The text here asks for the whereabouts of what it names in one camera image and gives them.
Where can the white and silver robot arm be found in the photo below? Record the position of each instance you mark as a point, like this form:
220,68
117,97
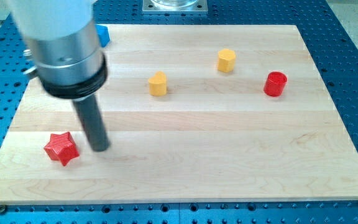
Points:
65,46

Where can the yellow heart block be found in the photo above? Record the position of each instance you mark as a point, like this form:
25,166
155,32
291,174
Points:
158,84

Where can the red star block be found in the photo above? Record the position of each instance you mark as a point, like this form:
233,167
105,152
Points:
62,148

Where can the light wooden board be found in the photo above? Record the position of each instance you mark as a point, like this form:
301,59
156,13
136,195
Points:
214,137

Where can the yellow hexagon block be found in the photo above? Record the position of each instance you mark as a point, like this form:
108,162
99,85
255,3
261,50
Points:
226,60

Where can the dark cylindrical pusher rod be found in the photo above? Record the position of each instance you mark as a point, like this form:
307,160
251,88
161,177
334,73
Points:
88,112

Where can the red cylinder block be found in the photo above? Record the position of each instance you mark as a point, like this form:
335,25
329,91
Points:
275,83

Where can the blue cube block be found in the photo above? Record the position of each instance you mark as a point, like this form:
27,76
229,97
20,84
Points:
103,35

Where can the blue perforated metal table plate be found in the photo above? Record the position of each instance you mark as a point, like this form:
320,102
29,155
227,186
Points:
331,48

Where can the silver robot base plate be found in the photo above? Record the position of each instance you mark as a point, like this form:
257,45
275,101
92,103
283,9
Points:
167,6

